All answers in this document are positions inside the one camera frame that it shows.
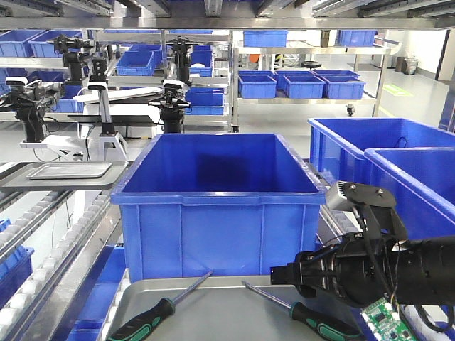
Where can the green circuit board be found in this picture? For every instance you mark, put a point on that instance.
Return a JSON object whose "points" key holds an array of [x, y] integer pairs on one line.
{"points": [[385, 323]]}

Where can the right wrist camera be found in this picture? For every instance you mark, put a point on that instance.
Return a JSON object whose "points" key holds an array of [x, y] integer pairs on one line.
{"points": [[344, 196]]}

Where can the steel tray on shelf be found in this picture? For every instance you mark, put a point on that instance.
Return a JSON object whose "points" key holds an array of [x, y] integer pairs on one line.
{"points": [[221, 308]]}

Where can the blue bin behind tray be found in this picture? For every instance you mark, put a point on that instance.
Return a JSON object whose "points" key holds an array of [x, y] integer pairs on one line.
{"points": [[233, 204]]}

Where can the distant white robot station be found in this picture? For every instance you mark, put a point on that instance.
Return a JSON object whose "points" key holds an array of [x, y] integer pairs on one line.
{"points": [[115, 108]]}

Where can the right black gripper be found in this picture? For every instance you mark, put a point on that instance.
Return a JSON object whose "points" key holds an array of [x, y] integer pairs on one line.
{"points": [[343, 270]]}

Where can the far blue bin at right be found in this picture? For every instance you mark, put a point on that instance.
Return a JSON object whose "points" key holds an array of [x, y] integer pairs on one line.
{"points": [[338, 145]]}

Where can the distant flat metal tray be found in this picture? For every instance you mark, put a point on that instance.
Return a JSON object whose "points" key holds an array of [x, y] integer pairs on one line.
{"points": [[54, 171]]}

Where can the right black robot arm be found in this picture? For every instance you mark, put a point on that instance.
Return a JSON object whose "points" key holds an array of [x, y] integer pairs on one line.
{"points": [[417, 272]]}

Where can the green black screwdriver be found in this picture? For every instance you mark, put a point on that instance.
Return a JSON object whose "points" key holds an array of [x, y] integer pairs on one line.
{"points": [[327, 327], [142, 325]]}

